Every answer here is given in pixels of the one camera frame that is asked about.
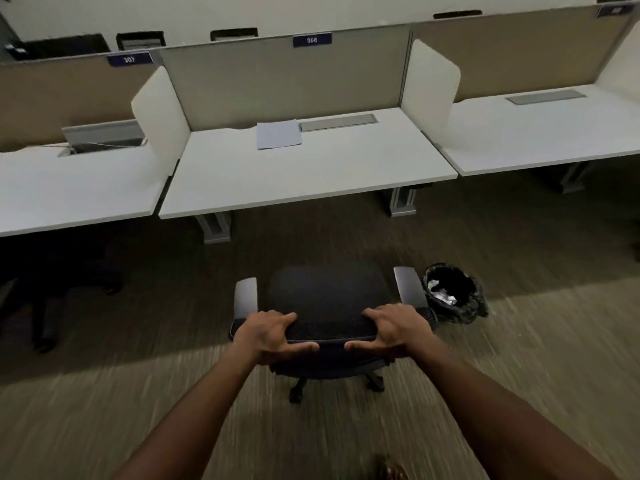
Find tan sandal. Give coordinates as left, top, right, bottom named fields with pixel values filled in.
left=375, top=454, right=410, bottom=480

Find black lined trash bin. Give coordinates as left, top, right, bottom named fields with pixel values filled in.
left=422, top=262, right=489, bottom=325

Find person's left hand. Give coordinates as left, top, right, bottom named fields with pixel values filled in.
left=231, top=309, right=321, bottom=367

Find white curved desk divider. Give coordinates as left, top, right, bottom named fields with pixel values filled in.
left=595, top=17, right=640, bottom=103
left=401, top=38, right=462, bottom=143
left=131, top=65, right=192, bottom=177

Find black swivel chair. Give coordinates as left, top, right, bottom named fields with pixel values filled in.
left=0, top=234, right=125, bottom=355

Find person's right hand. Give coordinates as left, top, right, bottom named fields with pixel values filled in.
left=343, top=303, right=437, bottom=361

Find black monitor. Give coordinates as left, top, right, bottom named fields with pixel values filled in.
left=5, top=33, right=112, bottom=61

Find white papers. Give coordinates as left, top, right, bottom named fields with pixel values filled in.
left=256, top=119, right=304, bottom=151

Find black mesh office chair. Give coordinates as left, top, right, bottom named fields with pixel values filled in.
left=229, top=264, right=439, bottom=405

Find beige cubicle partition panel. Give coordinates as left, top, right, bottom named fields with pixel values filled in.
left=0, top=52, right=163, bottom=151
left=159, top=27, right=413, bottom=132
left=409, top=4, right=636, bottom=103

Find white table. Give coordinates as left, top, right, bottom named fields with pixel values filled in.
left=0, top=137, right=179, bottom=238
left=425, top=83, right=640, bottom=177
left=159, top=107, right=459, bottom=219

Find grey cable tray cover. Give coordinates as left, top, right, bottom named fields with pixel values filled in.
left=299, top=113, right=379, bottom=133
left=57, top=119, right=149, bottom=157
left=505, top=89, right=587, bottom=106

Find person's left forearm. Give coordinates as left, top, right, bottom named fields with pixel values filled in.
left=112, top=344, right=273, bottom=480

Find blue number sign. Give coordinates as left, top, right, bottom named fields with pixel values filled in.
left=596, top=3, right=636, bottom=19
left=106, top=51, right=154, bottom=67
left=292, top=32, right=333, bottom=49

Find person's right forearm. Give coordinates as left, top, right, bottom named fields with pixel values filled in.
left=405, top=339, right=619, bottom=480

